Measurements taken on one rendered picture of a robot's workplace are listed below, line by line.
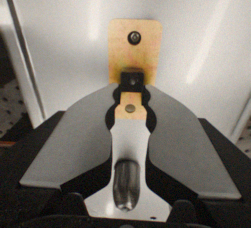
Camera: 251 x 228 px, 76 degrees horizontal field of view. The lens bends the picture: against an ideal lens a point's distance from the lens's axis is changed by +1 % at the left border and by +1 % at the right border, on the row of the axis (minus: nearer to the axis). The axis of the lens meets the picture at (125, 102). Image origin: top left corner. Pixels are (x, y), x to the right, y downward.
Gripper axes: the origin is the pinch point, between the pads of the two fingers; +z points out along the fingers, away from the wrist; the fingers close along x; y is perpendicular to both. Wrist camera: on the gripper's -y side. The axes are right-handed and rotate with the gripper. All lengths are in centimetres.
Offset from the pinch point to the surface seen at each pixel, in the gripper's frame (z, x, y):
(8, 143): 7.1, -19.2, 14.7
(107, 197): 2.2, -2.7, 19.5
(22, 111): 32, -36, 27
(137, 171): 1.2, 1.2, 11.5
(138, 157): 2.4, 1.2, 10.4
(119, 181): -0.4, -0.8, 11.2
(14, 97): 32, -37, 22
